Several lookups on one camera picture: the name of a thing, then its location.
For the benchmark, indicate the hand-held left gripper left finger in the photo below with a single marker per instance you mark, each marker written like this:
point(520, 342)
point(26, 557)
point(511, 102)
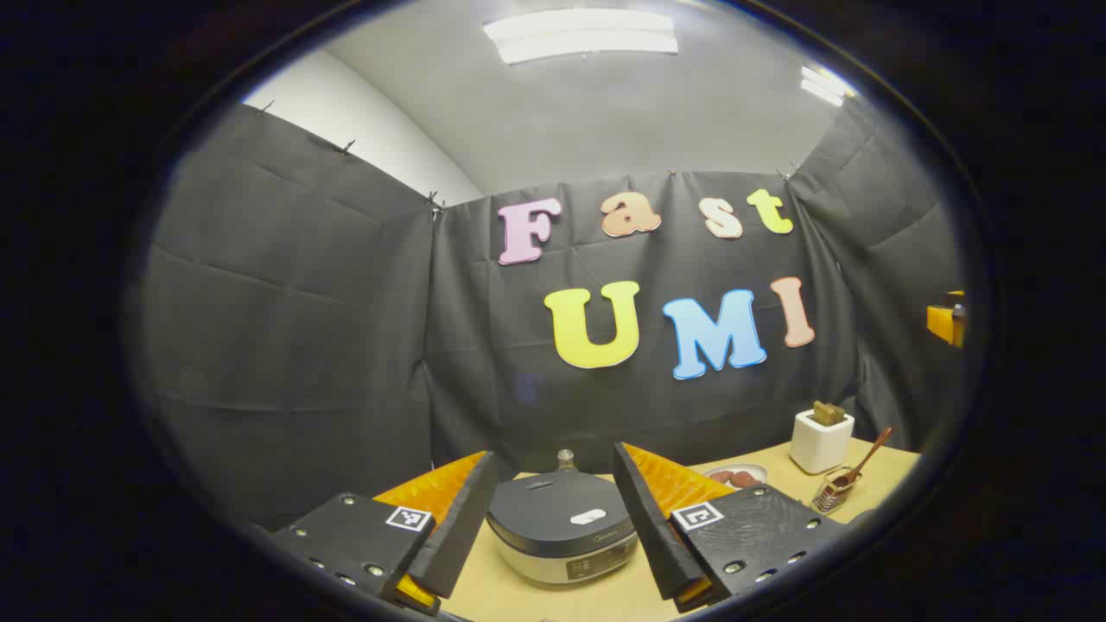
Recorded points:
point(458, 536)

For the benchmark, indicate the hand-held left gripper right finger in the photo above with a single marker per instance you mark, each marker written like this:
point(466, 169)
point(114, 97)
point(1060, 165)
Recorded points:
point(648, 527)

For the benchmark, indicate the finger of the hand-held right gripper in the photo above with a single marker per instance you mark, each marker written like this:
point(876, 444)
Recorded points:
point(943, 321)

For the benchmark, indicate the grey rice cooker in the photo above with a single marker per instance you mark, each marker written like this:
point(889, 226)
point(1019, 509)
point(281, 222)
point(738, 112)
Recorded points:
point(553, 518)

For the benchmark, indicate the brown wooden spoon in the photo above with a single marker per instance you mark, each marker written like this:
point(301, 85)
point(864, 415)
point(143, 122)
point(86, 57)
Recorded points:
point(868, 453)

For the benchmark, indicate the white round plate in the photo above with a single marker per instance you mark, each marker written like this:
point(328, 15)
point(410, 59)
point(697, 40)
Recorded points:
point(734, 477)

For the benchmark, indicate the small glass bottle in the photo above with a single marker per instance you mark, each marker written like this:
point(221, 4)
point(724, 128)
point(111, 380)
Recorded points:
point(565, 460)

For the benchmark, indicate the brown toast slice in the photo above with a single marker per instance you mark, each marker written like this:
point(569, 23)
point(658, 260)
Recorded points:
point(828, 413)

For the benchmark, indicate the white toaster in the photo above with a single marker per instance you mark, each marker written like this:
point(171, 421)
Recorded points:
point(819, 445)

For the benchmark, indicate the black backdrop cloth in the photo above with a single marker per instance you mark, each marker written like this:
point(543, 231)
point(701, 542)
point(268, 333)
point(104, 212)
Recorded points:
point(294, 345)

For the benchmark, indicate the long ceiling light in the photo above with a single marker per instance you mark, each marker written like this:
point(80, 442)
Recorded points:
point(579, 36)

